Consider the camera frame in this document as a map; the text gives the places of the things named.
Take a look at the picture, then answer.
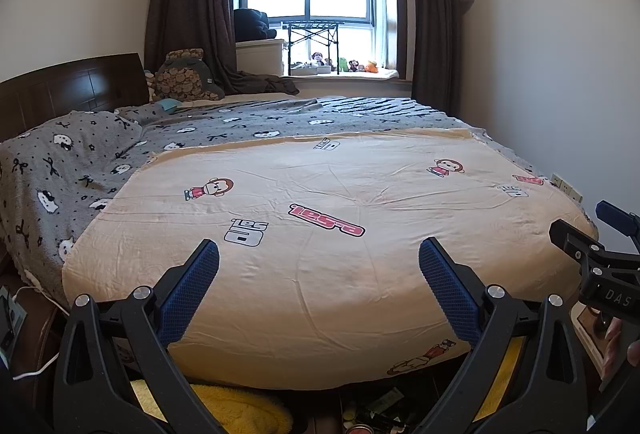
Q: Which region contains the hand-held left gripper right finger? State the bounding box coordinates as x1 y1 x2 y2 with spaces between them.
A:
412 236 603 434

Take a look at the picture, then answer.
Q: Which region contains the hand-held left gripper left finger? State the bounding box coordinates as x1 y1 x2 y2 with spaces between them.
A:
51 238 236 434

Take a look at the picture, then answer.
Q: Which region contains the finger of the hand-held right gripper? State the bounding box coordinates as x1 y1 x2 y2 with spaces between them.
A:
548 218 640 281
595 200 640 249

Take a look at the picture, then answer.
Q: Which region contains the person's right hand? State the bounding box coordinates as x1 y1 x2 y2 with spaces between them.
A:
602 316 640 387

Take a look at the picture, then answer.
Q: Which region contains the cream printed bed sheet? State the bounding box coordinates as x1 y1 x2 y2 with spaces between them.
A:
62 126 598 390

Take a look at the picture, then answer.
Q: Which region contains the yellow fluffy rug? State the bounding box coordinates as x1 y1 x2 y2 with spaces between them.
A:
132 334 531 434

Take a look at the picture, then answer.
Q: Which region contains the green packet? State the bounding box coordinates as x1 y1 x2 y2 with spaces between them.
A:
359 388 407 416

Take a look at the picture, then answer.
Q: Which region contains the brown nightstand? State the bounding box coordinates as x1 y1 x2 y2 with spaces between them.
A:
0 244 68 415

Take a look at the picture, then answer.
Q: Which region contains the grey printed blanket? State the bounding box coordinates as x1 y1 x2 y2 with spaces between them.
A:
0 94 551 299

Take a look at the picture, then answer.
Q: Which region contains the grey box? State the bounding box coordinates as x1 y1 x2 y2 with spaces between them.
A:
0 286 27 365

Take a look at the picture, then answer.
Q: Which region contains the brown patterned cushion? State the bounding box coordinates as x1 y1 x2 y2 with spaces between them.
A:
151 48 207 103

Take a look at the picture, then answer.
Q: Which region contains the dark green cushion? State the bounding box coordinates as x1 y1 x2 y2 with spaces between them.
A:
197 58 226 102

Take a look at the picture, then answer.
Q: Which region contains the dark wooden headboard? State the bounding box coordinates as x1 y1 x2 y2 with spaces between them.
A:
0 52 151 142

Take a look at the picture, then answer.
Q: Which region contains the white storage box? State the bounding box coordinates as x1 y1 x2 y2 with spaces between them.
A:
235 38 286 77

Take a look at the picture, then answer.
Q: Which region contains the white flat box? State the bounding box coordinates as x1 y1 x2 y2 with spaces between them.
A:
290 64 333 77

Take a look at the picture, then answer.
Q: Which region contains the dark blue folded blanket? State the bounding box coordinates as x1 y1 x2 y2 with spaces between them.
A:
233 8 277 42

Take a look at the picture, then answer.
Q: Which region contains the black folding rack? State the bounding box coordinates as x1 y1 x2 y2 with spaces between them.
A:
281 20 342 75

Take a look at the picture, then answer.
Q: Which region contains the white wall socket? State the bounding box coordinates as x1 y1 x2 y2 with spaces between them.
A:
550 173 584 204

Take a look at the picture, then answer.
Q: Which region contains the white cable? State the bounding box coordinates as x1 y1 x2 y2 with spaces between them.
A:
10 283 71 381

